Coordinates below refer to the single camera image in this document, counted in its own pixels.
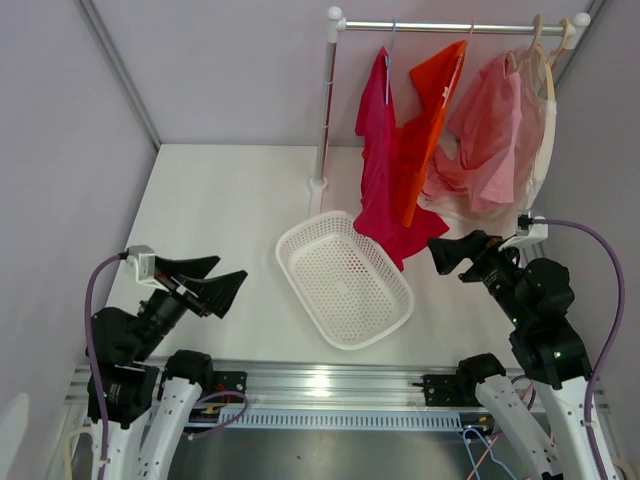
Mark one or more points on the magenta t shirt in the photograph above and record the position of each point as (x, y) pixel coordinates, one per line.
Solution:
(376, 125)

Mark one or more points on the pink t shirt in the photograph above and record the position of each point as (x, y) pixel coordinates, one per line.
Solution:
(485, 124)

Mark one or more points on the orange t shirt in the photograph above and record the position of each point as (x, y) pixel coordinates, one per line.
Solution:
(435, 81)

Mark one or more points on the white perforated plastic basket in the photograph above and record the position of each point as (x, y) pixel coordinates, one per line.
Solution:
(352, 291)

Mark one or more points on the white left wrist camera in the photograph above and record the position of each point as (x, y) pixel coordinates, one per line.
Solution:
(140, 265)

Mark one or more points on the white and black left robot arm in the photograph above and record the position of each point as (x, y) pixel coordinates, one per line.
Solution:
(138, 412)

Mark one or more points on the beige wooden hanger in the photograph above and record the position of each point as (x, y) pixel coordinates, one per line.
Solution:
(535, 57)
(548, 62)

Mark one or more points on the slotted grey cable duct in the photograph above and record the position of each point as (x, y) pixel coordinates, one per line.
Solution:
(289, 419)

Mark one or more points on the cream white t shirt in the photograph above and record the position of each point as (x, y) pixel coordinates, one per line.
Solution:
(533, 152)

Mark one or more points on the white and silver clothes rack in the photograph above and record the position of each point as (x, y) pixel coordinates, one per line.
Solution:
(337, 23)

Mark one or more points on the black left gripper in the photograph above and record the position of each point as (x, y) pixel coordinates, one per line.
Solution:
(214, 293)

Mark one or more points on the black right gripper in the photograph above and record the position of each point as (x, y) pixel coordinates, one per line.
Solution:
(476, 245)

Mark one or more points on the aluminium mounting rail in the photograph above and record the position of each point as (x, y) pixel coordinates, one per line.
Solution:
(306, 386)

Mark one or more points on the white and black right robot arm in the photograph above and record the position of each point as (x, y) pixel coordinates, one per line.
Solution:
(535, 299)

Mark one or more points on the pink wire hanger on floor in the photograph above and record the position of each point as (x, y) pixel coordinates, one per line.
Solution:
(528, 398)

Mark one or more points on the beige hanger at lower left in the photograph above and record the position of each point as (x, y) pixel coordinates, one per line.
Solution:
(67, 449)

